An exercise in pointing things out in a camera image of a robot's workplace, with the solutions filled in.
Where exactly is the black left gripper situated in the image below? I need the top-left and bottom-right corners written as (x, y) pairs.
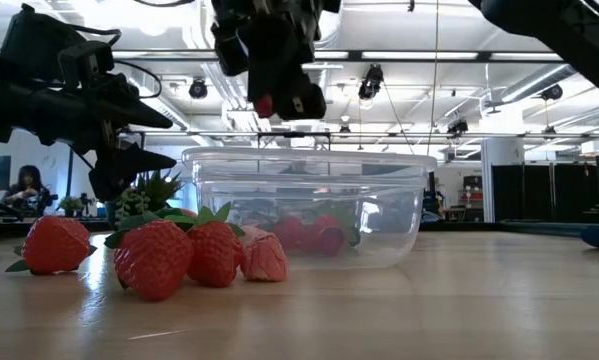
top-left (8, 74), bottom-right (178, 203)

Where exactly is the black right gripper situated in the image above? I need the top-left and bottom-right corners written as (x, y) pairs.
top-left (209, 0), bottom-right (343, 121)

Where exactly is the red plastic cherry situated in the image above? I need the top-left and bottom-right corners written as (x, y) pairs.
top-left (253, 94), bottom-right (276, 120)

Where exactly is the red plastic strawberry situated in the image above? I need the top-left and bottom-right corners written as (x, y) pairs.
top-left (178, 201), bottom-right (246, 289)
top-left (271, 215), bottom-right (308, 254)
top-left (103, 212), bottom-right (196, 303)
top-left (4, 214), bottom-right (99, 276)
top-left (303, 213), bottom-right (353, 257)

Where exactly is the clear plastic tupperware container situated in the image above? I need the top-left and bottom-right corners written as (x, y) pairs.
top-left (180, 145), bottom-right (439, 272)

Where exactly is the small potted succulent plant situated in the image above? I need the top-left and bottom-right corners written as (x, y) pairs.
top-left (104, 169), bottom-right (186, 227)

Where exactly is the person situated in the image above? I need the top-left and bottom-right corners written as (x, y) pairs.
top-left (1, 164), bottom-right (55, 211)

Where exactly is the white column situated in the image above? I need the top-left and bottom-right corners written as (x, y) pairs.
top-left (480, 138), bottom-right (526, 224)

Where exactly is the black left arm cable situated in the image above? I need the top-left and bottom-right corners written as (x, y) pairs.
top-left (76, 24), bottom-right (164, 100)

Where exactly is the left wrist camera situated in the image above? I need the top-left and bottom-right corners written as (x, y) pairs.
top-left (57, 40), bottom-right (116, 94)

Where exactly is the thin hanging cable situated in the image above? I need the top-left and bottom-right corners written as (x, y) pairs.
top-left (427, 0), bottom-right (440, 156)

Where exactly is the black aluminium table frame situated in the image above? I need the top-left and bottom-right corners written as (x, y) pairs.
top-left (0, 217), bottom-right (599, 239)

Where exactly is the black partition wall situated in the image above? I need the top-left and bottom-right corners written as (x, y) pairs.
top-left (492, 163), bottom-right (599, 224)

